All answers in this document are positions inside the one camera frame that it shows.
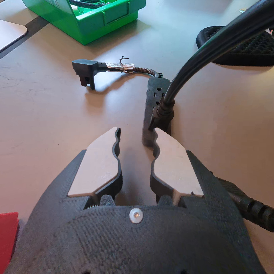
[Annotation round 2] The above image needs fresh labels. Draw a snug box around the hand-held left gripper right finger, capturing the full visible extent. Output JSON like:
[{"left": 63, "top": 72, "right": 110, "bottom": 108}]
[{"left": 150, "top": 127, "right": 204, "bottom": 206}]

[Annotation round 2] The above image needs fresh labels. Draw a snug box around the black cable with ribbed connector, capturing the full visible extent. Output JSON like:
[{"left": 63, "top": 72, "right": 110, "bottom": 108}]
[{"left": 214, "top": 177, "right": 274, "bottom": 232}]

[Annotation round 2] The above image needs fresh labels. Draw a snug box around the black power plug with cord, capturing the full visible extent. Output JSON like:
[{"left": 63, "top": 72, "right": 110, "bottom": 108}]
[{"left": 149, "top": 0, "right": 274, "bottom": 131}]

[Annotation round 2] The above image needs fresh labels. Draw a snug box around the green plastic bin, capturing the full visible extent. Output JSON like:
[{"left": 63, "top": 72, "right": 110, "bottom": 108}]
[{"left": 21, "top": 0, "right": 146, "bottom": 46}]

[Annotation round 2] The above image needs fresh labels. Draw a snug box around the black power strip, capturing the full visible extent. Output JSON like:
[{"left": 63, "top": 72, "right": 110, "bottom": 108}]
[{"left": 141, "top": 77, "right": 172, "bottom": 147}]

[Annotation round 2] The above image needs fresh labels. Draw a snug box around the black angled plug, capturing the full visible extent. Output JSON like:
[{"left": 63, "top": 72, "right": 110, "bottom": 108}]
[{"left": 72, "top": 59, "right": 107, "bottom": 90}]

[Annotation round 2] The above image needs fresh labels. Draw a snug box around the black twist tie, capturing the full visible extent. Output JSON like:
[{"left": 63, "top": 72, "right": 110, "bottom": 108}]
[{"left": 119, "top": 56, "right": 130, "bottom": 73}]

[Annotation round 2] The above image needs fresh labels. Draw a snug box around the black braided cable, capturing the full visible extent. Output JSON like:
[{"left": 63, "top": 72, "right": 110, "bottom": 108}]
[{"left": 106, "top": 62, "right": 164, "bottom": 79}]

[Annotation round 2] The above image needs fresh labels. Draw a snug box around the white paper cable tag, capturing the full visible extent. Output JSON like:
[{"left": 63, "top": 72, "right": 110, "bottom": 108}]
[{"left": 106, "top": 63, "right": 135, "bottom": 73}]

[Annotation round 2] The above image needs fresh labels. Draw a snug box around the dark mesh pad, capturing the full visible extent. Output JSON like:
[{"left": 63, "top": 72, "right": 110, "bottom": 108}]
[{"left": 196, "top": 26, "right": 274, "bottom": 67}]

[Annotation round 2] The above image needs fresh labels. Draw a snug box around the pale rounded flat plate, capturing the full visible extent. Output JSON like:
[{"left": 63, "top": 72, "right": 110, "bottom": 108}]
[{"left": 0, "top": 20, "right": 28, "bottom": 53}]

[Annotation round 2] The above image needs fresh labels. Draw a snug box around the red plastic bin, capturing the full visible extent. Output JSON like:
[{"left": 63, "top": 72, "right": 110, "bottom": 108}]
[{"left": 0, "top": 212, "right": 19, "bottom": 269}]

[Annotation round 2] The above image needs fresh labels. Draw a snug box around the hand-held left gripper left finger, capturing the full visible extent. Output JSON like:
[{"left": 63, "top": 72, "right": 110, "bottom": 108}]
[{"left": 68, "top": 126, "right": 124, "bottom": 204}]

